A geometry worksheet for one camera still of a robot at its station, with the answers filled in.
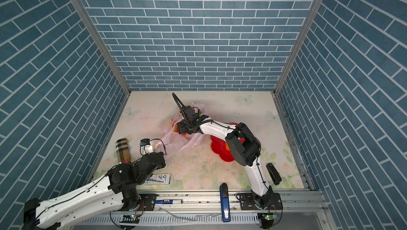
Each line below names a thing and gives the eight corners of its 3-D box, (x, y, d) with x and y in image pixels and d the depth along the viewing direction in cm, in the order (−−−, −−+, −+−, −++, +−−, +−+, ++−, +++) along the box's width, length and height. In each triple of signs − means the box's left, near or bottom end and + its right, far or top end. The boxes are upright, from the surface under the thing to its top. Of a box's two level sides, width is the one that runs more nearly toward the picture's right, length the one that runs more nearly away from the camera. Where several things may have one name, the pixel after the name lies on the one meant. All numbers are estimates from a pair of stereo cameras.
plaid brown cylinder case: (120, 165, 87) (117, 163, 84) (118, 143, 95) (115, 140, 93) (131, 161, 89) (129, 158, 86) (128, 139, 97) (125, 136, 94)
